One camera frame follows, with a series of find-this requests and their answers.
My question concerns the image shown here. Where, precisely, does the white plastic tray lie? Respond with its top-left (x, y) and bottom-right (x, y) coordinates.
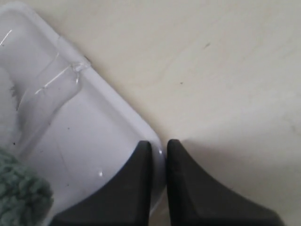
top-left (0, 2), bottom-right (166, 226)

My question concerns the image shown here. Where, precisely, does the green knitted scarf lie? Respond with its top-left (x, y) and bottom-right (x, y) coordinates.
top-left (0, 149), bottom-right (53, 226)

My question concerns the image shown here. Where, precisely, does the white plush snowman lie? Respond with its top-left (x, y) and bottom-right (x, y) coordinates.
top-left (0, 68), bottom-right (20, 149)

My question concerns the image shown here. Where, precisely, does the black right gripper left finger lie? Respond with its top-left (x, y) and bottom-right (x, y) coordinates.
top-left (51, 141), bottom-right (153, 226)

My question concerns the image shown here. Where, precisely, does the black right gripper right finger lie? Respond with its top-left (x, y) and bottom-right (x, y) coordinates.
top-left (166, 139), bottom-right (284, 226)

